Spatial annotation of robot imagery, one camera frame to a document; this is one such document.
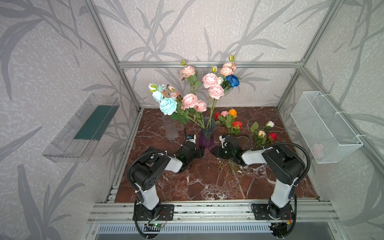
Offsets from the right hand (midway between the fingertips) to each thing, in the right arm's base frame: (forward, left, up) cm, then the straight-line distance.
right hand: (211, 147), depth 95 cm
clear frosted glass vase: (+9, +26, +2) cm, 28 cm away
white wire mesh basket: (-13, -48, +30) cm, 59 cm away
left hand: (+2, +5, +2) cm, 6 cm away
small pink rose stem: (+28, -11, +1) cm, 30 cm away
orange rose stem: (+28, -18, +1) cm, 33 cm away
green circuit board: (-41, +27, -2) cm, 49 cm away
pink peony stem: (+3, +10, +32) cm, 34 cm away
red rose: (+7, -41, 0) cm, 42 cm away
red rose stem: (+16, -19, 0) cm, 25 cm away
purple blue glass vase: (+3, +3, +8) cm, 9 cm away
